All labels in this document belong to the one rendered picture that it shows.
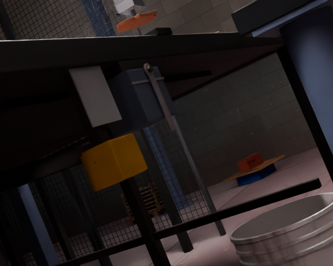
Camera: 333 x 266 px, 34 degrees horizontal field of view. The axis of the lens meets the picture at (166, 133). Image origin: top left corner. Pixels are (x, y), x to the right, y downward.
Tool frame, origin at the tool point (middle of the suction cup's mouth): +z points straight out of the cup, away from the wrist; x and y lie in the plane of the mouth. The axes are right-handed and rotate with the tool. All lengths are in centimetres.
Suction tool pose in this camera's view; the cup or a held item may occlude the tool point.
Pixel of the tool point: (138, 23)
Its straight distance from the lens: 182.7
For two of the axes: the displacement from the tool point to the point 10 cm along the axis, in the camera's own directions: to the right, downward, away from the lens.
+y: -3.9, 1.4, -9.1
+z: 3.9, 9.2, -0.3
